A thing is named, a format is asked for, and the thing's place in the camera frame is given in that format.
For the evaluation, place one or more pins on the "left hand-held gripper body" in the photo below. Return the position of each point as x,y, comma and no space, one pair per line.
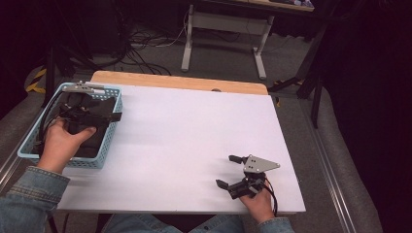
84,116

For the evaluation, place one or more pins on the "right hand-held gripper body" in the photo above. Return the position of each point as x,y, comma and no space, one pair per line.
256,165

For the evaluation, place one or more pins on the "light blue plastic basket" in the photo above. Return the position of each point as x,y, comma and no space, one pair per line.
108,142

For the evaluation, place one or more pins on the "dark cloth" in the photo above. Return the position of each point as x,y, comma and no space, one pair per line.
94,142

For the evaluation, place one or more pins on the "person's left hand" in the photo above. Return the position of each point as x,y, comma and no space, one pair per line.
61,145

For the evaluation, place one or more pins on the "person's right hand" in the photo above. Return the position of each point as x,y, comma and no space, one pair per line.
259,207

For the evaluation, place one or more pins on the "person's right leg in jeans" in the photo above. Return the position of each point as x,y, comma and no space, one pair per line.
220,226

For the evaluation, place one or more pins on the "person's leg in jeans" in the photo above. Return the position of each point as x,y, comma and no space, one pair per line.
139,226
220,226

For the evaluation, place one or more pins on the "white board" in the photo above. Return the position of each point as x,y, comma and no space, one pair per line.
194,136

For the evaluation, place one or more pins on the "black stand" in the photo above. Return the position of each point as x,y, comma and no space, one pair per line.
50,74
311,81

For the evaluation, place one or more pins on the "wooden table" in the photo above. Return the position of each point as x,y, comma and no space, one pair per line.
162,81

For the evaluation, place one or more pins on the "yellow and black tape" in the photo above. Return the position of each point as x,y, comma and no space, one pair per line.
36,81

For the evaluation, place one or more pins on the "person's left leg in jeans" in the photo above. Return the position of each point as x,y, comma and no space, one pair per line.
139,226

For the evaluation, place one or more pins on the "metal floor rail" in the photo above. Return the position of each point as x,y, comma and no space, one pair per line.
330,181
8,170

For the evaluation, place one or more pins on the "desk with white metal frame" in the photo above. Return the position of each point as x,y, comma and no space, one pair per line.
226,24

